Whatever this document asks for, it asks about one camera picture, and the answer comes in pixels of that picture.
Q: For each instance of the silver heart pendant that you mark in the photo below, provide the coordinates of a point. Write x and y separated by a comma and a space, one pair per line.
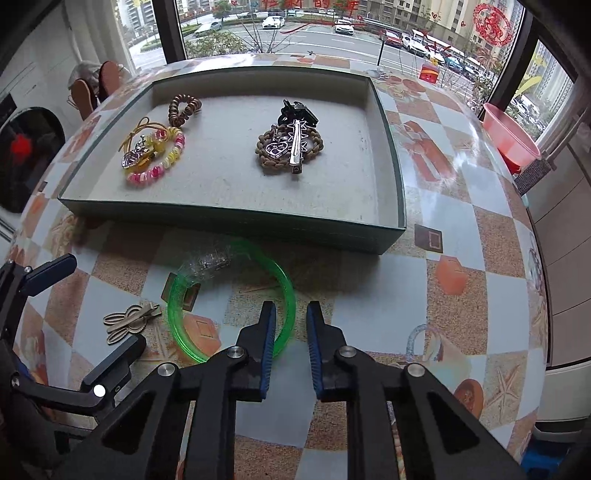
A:
276, 150

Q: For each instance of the brown slipper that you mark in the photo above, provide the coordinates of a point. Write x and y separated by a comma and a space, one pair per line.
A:
85, 100
111, 81

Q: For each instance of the blue plastic stool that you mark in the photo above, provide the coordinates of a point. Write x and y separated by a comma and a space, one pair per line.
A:
547, 461

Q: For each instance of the black hair claw clip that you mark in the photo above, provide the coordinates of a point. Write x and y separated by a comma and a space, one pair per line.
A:
300, 111

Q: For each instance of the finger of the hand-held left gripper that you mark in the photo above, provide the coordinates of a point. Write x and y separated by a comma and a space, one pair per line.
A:
117, 364
51, 274

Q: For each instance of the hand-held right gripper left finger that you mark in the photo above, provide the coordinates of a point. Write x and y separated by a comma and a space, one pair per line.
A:
268, 360

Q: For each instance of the beige bow hair clip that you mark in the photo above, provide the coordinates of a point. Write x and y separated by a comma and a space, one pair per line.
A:
124, 323

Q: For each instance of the black street lamp post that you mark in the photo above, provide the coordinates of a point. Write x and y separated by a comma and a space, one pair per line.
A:
379, 46

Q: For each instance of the grey cloth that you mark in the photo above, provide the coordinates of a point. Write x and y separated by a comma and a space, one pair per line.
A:
83, 71

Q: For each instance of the row of parked cars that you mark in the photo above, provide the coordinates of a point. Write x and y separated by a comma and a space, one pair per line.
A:
429, 48

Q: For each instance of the red paper-cut window sticker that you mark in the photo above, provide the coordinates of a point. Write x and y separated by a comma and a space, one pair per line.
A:
493, 24

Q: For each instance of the patterned checkered tablecloth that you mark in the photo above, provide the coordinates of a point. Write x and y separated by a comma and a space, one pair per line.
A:
461, 194

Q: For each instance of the white car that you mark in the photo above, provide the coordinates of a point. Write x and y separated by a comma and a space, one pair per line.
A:
273, 22

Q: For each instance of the silver hair clip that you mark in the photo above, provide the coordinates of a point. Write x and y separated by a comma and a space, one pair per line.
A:
295, 153

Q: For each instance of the red firecracker window sticker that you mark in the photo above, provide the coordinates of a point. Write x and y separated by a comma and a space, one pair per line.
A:
429, 74

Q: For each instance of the white washing machine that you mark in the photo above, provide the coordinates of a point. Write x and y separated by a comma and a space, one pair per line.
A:
32, 152

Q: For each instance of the red window lettering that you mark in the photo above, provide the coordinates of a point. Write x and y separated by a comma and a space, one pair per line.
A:
314, 5

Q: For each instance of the dark grey textured mat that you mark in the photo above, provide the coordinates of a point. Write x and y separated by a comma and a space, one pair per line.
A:
533, 177

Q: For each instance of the green translucent bangle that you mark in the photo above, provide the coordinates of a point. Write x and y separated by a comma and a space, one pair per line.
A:
289, 295

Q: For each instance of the pink plastic basin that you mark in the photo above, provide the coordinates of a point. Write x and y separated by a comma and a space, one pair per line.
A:
508, 134

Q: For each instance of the red plastic bucket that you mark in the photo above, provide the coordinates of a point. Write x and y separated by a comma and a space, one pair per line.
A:
516, 165

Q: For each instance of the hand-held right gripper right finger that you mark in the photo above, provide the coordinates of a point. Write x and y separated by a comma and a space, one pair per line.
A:
315, 360

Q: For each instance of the grey shallow tray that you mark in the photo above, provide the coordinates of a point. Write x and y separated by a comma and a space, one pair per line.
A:
221, 180

